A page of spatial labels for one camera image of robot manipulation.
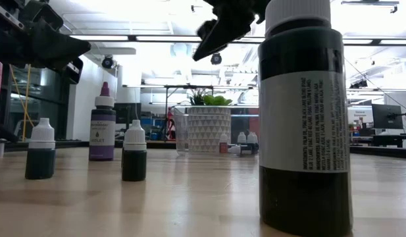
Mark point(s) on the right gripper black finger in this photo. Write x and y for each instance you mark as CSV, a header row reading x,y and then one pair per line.
x,y
206,29
222,36

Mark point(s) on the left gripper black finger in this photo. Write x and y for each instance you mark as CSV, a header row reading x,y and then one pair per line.
x,y
61,46
73,69

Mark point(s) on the tall violet food coloring bottle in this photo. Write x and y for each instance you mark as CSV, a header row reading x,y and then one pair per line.
x,y
102,131

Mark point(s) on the small black dropper bottle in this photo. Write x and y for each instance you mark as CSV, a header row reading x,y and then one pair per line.
x,y
241,137

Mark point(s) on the small brown dropper bottle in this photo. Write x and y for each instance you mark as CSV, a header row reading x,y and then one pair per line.
x,y
249,137

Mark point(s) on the small red dropper bottle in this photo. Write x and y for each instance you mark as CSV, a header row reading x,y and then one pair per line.
x,y
223,146

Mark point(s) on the small purple dropper bottle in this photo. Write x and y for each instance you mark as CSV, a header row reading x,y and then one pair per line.
x,y
237,149

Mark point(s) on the large black food coloring bottle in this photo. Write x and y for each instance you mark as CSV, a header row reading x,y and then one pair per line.
x,y
304,131

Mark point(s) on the black monitor on arm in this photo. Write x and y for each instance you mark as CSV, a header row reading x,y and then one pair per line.
x,y
387,116

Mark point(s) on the black ceiling spotlight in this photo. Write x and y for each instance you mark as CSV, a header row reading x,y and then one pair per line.
x,y
216,58
359,84
107,62

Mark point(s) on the overhead light bar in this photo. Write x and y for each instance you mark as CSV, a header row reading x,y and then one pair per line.
x,y
104,38

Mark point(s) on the light green leafy plant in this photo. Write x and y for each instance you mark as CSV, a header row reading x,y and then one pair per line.
x,y
217,99

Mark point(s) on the dark spiky plant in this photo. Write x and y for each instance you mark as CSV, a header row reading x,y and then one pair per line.
x,y
196,98

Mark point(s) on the black monitor on stand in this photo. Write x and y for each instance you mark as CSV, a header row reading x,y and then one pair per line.
x,y
128,113

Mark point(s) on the white patterned plant pot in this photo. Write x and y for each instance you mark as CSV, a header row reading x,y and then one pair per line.
x,y
209,125

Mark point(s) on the red background panel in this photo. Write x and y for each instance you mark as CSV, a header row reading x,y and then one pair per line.
x,y
254,126

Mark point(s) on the red background object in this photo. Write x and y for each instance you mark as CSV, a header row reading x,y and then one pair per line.
x,y
170,126

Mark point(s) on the clear plastic container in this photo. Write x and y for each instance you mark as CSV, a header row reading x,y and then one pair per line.
x,y
181,131

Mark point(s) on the dark background desk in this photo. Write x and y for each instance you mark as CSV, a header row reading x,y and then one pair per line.
x,y
387,140

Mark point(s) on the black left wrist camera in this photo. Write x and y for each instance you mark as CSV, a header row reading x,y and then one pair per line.
x,y
44,14

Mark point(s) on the small metal post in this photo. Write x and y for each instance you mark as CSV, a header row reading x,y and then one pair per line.
x,y
0,146

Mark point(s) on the white wall sign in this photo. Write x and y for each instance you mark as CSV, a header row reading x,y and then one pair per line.
x,y
362,115

